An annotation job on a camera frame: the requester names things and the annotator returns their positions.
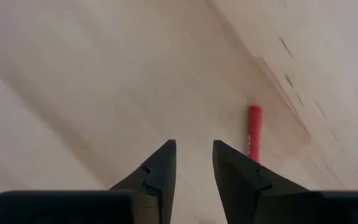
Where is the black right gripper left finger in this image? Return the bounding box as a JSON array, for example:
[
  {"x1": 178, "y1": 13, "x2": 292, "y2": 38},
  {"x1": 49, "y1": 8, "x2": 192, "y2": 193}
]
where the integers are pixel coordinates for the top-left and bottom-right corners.
[{"x1": 109, "y1": 139, "x2": 178, "y2": 224}]

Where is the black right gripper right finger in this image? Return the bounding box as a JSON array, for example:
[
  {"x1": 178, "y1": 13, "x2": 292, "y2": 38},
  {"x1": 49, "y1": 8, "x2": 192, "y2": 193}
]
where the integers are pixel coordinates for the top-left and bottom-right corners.
[{"x1": 212, "y1": 139, "x2": 310, "y2": 224}]

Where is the red crayon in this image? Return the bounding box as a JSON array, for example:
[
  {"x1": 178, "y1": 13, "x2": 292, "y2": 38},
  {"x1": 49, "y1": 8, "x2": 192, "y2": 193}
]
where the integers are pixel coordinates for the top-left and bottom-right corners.
[{"x1": 246, "y1": 105, "x2": 263, "y2": 164}]

